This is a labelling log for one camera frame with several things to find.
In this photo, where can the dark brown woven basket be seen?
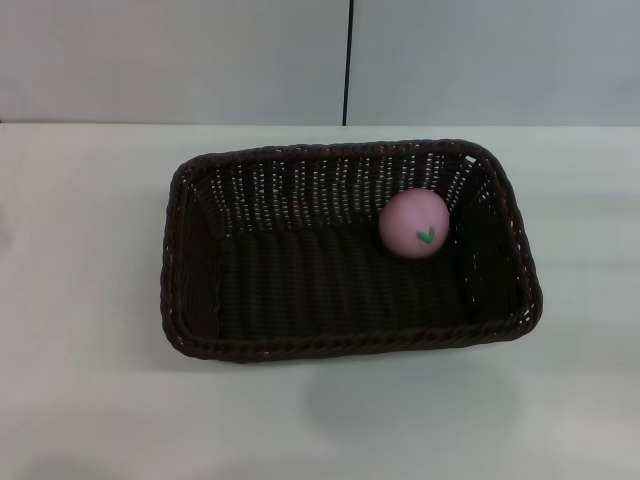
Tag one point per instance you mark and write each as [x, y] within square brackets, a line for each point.
[350, 280]

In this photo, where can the pink peach toy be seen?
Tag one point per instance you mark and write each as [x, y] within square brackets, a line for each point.
[412, 222]

